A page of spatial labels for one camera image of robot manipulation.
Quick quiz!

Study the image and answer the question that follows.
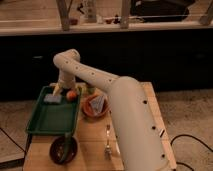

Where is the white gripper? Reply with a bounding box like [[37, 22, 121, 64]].
[[53, 71, 76, 95]]

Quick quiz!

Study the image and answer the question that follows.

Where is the orange red apple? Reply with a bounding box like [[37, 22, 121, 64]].
[[66, 90, 77, 101]]

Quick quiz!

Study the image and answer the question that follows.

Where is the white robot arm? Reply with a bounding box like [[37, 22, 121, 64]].
[[53, 49, 171, 171]]

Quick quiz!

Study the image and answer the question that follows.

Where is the green plastic tray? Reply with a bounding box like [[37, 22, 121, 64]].
[[26, 86, 81, 135]]

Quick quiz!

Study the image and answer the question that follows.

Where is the grey blue sponge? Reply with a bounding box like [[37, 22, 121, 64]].
[[43, 94, 62, 104]]

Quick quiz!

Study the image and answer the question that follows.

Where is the green small cup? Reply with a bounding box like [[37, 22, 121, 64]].
[[86, 85, 95, 94]]

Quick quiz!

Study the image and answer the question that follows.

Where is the orange clay bowl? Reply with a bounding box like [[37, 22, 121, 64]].
[[82, 95, 108, 118]]

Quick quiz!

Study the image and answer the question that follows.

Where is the grey folded cloth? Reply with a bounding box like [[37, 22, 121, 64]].
[[89, 95, 105, 116]]

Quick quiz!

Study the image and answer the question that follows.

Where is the dark brown bowl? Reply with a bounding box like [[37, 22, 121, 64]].
[[49, 136, 78, 165]]

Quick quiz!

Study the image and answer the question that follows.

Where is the silver fork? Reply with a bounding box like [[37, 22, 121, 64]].
[[105, 124, 111, 160]]

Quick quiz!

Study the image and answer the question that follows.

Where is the green handled utensil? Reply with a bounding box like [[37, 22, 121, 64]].
[[60, 133, 72, 163]]

